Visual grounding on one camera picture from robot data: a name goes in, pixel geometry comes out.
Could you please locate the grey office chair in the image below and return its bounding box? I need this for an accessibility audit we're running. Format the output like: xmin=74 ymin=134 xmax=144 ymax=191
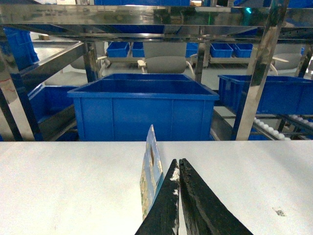
xmin=137 ymin=42 xmax=193 ymax=74

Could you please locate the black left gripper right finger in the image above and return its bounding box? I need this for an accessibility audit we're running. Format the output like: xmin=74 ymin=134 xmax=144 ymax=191
xmin=179 ymin=158 xmax=252 ymax=235

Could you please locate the stainless steel flow rack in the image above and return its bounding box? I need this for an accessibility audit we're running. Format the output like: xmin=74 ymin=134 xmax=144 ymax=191
xmin=0 ymin=0 xmax=313 ymax=140

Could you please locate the flower gift bag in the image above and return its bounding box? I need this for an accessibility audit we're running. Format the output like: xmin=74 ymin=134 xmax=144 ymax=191
xmin=139 ymin=125 xmax=164 ymax=219

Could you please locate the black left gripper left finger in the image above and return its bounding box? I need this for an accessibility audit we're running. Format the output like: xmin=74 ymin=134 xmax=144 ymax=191
xmin=136 ymin=159 xmax=180 ymax=235

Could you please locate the blue bin behind table left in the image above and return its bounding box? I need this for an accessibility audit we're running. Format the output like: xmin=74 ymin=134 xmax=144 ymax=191
xmin=67 ymin=73 xmax=219 ymax=141

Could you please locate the blue bin behind table right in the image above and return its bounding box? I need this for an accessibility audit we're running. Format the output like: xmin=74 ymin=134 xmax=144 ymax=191
xmin=218 ymin=75 xmax=313 ymax=115

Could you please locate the small qr sticker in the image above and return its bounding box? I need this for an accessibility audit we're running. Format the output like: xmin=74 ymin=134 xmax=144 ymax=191
xmin=272 ymin=207 xmax=287 ymax=217

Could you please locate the blue bin behind table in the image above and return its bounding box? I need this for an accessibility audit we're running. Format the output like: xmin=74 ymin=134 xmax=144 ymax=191
xmin=67 ymin=73 xmax=219 ymax=141
xmin=218 ymin=75 xmax=313 ymax=115

